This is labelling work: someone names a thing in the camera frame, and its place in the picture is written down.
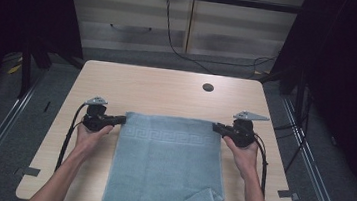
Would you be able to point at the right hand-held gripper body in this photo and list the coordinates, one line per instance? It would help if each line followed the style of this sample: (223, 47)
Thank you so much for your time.
(244, 134)

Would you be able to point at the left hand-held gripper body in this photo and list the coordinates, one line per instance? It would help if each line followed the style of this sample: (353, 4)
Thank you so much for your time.
(94, 120)

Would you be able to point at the light blue towel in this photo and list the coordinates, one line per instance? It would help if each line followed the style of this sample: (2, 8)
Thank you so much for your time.
(166, 166)

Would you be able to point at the person's left hand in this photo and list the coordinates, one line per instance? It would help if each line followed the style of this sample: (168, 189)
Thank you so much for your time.
(90, 141)

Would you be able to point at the person's right hand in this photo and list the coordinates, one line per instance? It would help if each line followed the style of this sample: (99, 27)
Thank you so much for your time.
(245, 159)

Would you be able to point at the grey tape strip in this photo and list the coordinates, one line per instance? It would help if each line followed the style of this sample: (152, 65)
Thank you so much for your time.
(28, 171)
(289, 194)

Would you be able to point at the black metal stand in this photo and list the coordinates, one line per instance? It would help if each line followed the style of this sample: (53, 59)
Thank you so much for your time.
(25, 71)

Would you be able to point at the black curtain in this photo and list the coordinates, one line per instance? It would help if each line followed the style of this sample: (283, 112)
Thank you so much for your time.
(14, 13)
(352, 82)

